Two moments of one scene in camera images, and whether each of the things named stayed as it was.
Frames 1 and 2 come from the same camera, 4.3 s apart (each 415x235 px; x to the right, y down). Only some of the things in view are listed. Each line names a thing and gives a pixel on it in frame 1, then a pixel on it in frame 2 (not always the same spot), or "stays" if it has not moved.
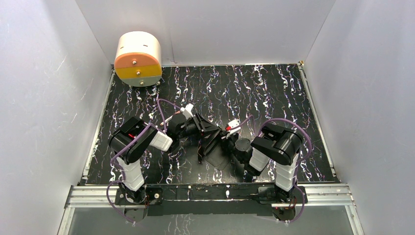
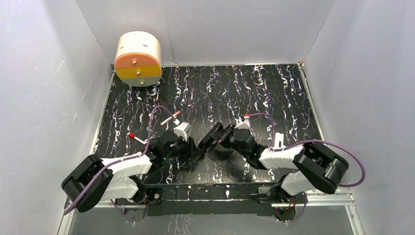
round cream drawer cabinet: x=138 y=59 stays
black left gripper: x=198 y=124 → x=189 y=148
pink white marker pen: x=163 y=123 stays
